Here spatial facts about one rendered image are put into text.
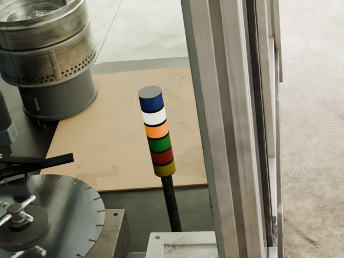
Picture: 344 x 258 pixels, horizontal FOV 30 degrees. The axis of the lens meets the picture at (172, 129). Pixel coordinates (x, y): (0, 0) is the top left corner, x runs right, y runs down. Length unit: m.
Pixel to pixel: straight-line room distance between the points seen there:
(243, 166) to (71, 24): 1.19
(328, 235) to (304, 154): 0.50
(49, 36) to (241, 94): 1.20
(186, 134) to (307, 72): 1.77
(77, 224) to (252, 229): 0.58
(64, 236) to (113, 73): 0.98
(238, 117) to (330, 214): 1.97
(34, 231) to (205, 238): 0.33
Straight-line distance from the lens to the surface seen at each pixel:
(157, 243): 1.26
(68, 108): 1.94
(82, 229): 1.26
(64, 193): 1.35
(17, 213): 1.27
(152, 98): 1.19
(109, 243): 1.36
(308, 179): 2.76
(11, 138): 1.44
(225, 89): 0.65
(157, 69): 2.11
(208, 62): 0.62
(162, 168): 1.29
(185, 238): 1.26
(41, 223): 1.29
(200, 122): 0.79
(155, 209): 1.57
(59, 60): 1.83
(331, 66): 3.52
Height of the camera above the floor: 1.78
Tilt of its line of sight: 35 degrees down
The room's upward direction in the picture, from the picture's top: 10 degrees counter-clockwise
